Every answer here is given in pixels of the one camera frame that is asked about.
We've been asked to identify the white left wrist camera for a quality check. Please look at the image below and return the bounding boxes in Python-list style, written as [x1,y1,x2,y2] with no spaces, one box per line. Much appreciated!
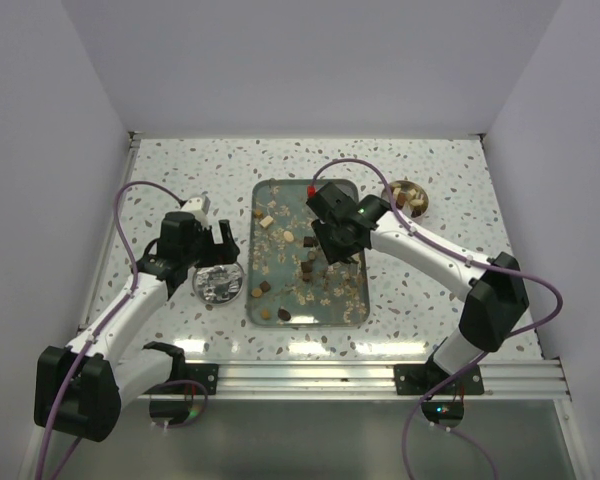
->
[180,195,210,229]

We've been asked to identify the floral blue serving tray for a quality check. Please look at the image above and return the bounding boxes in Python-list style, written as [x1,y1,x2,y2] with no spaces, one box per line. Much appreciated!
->
[246,179,370,328]

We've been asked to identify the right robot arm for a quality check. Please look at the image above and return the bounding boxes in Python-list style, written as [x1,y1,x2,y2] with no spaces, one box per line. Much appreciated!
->
[307,182,529,393]

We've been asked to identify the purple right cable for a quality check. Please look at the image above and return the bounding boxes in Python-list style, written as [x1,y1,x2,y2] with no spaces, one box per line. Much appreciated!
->
[312,157,564,480]

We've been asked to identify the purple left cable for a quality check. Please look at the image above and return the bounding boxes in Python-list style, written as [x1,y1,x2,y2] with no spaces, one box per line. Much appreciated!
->
[40,180,210,480]

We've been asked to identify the purple cable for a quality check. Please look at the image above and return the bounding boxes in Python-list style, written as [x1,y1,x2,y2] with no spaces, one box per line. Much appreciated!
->
[40,180,210,480]
[312,157,564,480]

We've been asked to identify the aluminium frame rail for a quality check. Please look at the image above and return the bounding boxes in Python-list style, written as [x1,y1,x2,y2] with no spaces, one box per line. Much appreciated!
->
[129,357,566,399]

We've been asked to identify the round tin container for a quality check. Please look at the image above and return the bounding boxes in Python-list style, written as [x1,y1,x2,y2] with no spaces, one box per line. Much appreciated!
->
[389,180,429,220]

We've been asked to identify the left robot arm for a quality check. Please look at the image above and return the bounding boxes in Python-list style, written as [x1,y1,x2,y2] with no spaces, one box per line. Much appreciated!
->
[34,211,240,442]

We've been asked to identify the white rectangular chocolate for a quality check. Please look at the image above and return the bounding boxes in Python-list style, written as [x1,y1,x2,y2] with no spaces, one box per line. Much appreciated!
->
[260,216,274,229]

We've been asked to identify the dark ridged oval chocolate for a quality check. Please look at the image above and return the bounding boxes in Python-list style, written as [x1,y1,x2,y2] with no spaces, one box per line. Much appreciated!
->
[278,308,291,321]

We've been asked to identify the silver embossed tin lid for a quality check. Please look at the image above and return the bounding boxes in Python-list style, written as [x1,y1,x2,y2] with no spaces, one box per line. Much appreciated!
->
[192,263,245,306]

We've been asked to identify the metal serving tongs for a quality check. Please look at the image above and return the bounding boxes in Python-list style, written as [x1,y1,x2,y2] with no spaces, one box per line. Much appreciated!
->
[329,254,359,265]

